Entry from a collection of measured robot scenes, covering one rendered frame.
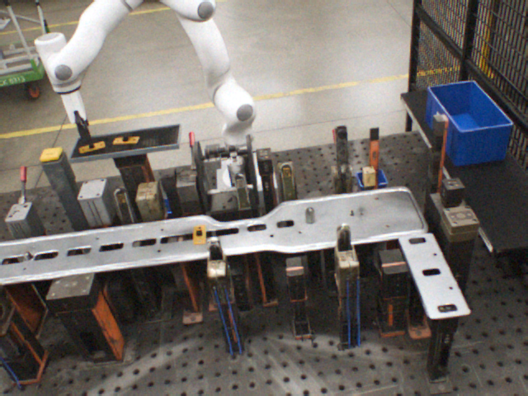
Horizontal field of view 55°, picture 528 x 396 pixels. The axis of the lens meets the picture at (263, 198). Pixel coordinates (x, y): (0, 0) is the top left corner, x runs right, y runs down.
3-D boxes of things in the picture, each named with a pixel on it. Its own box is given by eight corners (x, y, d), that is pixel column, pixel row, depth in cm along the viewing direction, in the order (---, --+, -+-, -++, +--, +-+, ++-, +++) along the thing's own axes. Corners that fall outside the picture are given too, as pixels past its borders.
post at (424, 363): (430, 395, 138) (440, 329, 120) (417, 360, 147) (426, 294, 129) (454, 392, 138) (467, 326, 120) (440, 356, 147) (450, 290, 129)
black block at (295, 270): (291, 346, 156) (282, 282, 137) (288, 318, 164) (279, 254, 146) (318, 343, 155) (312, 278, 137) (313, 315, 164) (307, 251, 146)
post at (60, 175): (83, 257, 198) (39, 165, 171) (87, 244, 204) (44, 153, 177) (102, 255, 198) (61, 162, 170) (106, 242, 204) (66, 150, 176)
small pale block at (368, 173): (364, 256, 181) (364, 173, 158) (361, 249, 183) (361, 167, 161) (374, 255, 181) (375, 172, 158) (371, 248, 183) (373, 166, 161)
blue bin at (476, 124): (454, 167, 161) (459, 131, 153) (423, 119, 185) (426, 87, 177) (506, 159, 161) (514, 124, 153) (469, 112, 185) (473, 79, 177)
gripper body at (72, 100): (54, 81, 160) (67, 112, 167) (54, 94, 152) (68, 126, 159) (78, 75, 162) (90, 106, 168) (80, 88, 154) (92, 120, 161)
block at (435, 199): (433, 288, 166) (442, 219, 148) (421, 261, 176) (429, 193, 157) (442, 286, 166) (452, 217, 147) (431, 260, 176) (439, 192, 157)
